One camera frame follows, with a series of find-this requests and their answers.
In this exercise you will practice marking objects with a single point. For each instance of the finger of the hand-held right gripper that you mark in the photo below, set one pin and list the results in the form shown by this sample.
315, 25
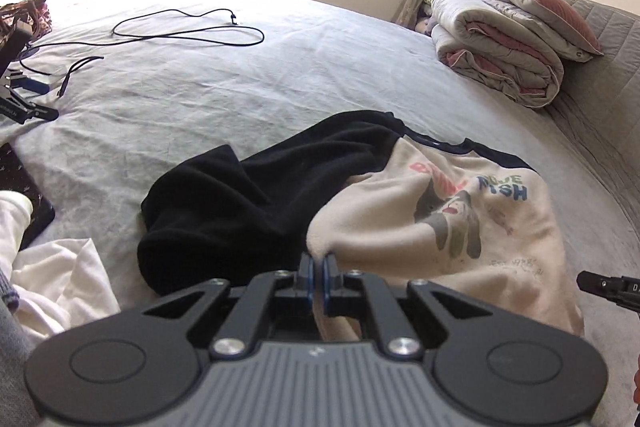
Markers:
600, 284

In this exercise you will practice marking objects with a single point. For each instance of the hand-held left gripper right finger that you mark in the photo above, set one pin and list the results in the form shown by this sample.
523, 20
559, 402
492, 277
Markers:
327, 279

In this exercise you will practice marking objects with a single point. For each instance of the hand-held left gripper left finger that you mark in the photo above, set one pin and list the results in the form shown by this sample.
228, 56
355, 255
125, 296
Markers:
311, 277

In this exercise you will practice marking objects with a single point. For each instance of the beige and black sweatshirt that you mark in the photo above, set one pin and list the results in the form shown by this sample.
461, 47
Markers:
240, 207

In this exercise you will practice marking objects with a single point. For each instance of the grey quilted headboard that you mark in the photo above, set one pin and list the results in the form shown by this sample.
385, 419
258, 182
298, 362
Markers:
610, 82

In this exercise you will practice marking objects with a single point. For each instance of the bed with grey sheet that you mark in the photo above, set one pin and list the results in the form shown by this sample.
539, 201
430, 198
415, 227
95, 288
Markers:
250, 82

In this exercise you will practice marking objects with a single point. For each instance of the white garment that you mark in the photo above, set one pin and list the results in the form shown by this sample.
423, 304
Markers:
60, 282

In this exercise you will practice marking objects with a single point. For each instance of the folded grey pink quilt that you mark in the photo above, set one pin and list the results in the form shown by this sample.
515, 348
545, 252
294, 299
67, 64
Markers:
500, 52

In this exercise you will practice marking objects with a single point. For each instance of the small pile of folded bedding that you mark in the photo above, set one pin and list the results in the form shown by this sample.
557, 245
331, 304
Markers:
425, 24

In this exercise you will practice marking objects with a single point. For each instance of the pink and grey pillow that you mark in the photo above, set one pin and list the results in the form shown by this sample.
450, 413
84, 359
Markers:
540, 2

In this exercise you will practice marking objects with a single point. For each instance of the black patterned flat case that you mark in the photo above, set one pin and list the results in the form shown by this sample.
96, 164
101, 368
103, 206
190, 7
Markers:
20, 177

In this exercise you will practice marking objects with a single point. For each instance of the grey garment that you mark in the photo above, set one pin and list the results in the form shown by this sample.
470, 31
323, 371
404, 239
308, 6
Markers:
12, 357

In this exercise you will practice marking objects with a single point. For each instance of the spare black hand-held gripper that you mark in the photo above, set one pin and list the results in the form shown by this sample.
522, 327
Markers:
30, 112

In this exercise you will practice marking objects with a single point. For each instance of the floral handbag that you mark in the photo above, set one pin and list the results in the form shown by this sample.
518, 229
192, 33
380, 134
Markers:
15, 14

